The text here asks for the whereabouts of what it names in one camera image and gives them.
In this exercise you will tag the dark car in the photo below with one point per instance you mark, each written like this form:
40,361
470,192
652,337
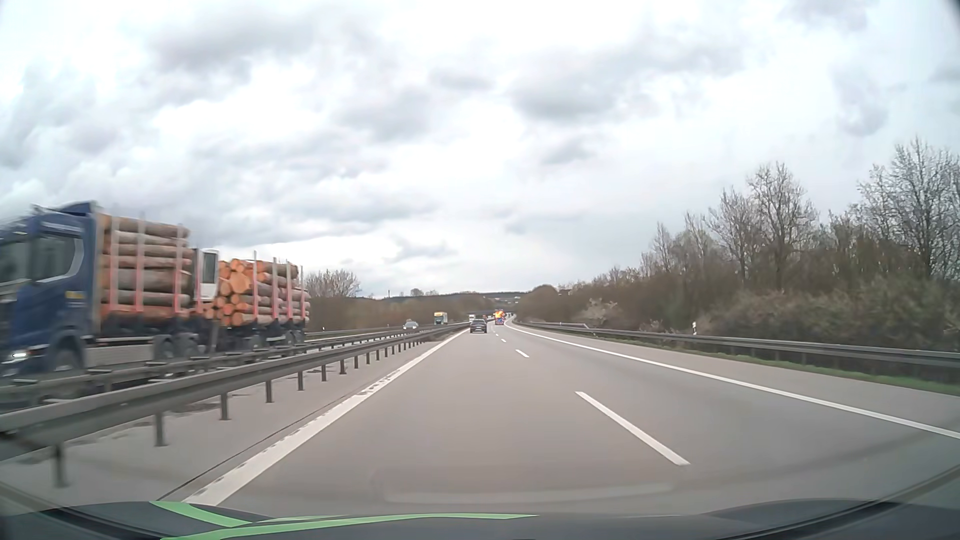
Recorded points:
478,325

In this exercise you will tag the bare trees and bushes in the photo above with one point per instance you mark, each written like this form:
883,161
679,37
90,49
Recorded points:
375,307

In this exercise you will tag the grey metal guard rail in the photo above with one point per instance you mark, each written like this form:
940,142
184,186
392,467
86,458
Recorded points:
180,386
787,347

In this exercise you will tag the car's own bonnet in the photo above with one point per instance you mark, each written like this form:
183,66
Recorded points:
480,525

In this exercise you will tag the blue log lorry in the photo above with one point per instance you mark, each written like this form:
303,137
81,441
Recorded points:
112,292

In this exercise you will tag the row of bare trees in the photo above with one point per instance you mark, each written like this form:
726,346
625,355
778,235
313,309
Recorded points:
787,292

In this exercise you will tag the grass verge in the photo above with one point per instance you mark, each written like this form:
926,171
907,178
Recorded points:
825,369

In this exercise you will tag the road markings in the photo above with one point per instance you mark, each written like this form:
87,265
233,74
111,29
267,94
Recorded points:
634,431

